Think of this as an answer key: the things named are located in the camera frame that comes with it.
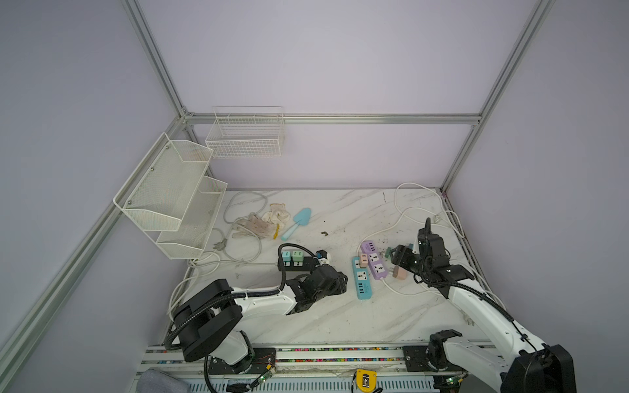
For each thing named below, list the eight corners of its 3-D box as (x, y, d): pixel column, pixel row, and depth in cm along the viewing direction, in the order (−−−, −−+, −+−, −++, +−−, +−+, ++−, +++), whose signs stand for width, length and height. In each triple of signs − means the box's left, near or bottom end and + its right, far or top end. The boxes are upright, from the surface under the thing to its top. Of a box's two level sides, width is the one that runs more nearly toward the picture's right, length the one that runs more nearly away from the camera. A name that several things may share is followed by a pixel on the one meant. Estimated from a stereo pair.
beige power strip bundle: (233, 238, 105) (232, 235, 103) (242, 206, 117) (241, 203, 115) (287, 238, 105) (286, 235, 103) (290, 206, 117) (290, 203, 115)
